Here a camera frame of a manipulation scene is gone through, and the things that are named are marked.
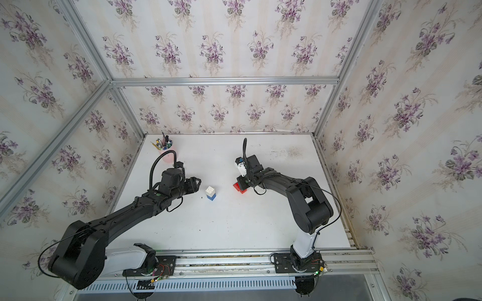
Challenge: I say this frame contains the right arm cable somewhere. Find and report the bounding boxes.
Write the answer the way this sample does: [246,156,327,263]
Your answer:
[242,137,343,242]

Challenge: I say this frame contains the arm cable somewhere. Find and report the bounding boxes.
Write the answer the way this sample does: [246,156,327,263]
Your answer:
[242,137,343,242]
[37,149,185,279]

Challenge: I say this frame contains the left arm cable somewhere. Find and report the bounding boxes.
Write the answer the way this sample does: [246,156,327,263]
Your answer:
[37,149,185,279]

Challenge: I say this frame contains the white lego brick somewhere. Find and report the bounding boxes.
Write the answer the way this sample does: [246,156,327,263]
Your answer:
[205,186,216,196]

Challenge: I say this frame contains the pink pen cup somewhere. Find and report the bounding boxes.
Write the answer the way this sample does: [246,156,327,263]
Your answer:
[161,150,177,164]

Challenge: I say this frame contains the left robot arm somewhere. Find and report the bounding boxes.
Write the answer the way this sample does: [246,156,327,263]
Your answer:
[47,168,202,289]

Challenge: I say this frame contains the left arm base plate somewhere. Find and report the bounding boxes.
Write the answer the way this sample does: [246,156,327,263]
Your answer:
[123,256,177,278]

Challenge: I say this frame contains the aluminium rail frame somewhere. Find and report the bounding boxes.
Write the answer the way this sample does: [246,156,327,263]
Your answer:
[75,247,379,281]

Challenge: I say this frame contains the pens in cup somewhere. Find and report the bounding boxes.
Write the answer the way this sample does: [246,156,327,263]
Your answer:
[151,132,173,151]

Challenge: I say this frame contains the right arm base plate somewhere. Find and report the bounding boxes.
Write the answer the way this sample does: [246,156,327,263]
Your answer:
[269,252,326,274]

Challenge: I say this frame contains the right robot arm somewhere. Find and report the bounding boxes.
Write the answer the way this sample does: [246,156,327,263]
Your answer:
[235,155,334,271]

